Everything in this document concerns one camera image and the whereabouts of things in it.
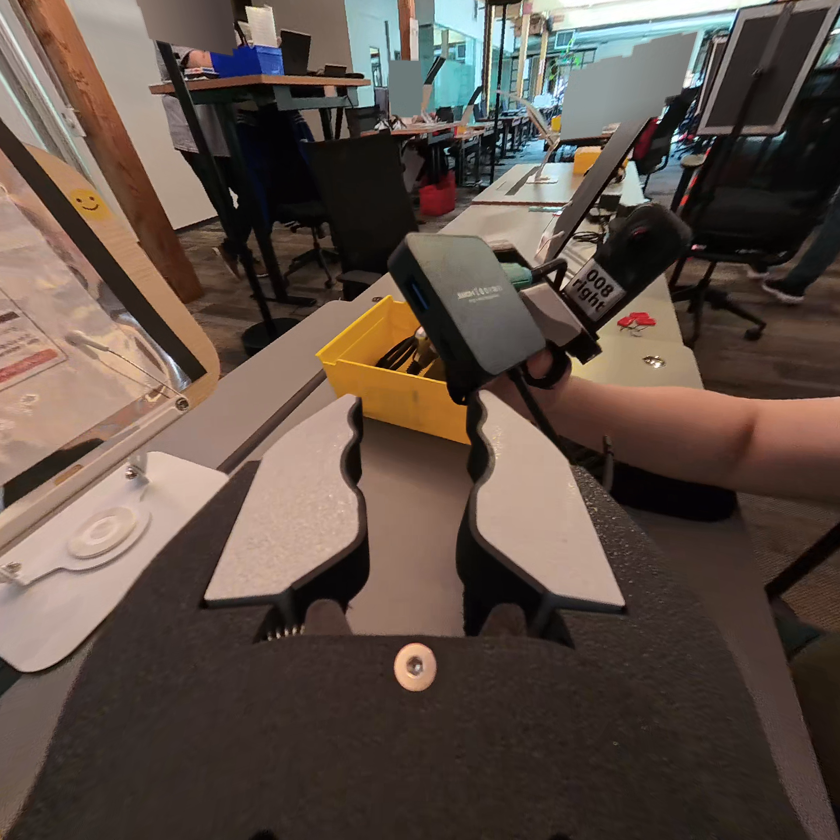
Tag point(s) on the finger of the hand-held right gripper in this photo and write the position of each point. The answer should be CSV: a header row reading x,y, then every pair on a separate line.
x,y
551,315

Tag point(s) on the wooden pillar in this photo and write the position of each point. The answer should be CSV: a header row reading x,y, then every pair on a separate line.
x,y
111,144

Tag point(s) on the wooden board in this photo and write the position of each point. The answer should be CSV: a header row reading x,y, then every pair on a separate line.
x,y
131,262

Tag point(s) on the wooden standing desk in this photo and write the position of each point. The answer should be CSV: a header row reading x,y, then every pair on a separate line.
x,y
262,81

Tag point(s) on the grey framed panel stand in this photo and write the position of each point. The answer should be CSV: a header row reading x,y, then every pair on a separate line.
x,y
768,65

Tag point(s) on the black tilted panel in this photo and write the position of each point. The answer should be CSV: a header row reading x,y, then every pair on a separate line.
x,y
604,184

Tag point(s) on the black laptop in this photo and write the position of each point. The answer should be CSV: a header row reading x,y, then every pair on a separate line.
x,y
295,52

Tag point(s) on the person's right hand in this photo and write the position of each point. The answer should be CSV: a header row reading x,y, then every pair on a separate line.
x,y
574,400

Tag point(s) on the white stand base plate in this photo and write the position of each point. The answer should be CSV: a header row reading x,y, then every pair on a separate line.
x,y
170,485

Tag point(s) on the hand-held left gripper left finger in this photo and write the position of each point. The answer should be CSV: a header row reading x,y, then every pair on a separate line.
x,y
295,499

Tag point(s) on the person's right forearm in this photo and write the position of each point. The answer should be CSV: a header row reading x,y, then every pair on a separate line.
x,y
709,433

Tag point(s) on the blue box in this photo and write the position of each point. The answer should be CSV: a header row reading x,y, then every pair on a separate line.
x,y
256,62

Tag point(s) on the red bag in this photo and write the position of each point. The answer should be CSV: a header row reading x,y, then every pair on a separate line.
x,y
436,197

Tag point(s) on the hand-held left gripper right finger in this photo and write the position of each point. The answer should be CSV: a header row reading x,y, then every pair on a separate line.
x,y
538,512

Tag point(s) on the yellow plastic bin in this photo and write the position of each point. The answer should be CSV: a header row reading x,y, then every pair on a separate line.
x,y
387,394
586,161

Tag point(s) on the black framed instruction sign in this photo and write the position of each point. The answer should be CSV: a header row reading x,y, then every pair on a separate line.
x,y
65,367

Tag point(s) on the red clips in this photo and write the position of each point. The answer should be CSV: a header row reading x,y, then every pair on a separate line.
x,y
636,320

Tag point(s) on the yellow smiley sticker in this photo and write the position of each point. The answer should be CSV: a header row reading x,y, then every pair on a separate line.
x,y
90,205

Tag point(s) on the black office chair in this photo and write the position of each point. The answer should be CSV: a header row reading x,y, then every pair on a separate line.
x,y
364,197
754,210

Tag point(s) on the dark usb hub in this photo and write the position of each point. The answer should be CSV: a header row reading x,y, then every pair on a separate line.
x,y
472,308

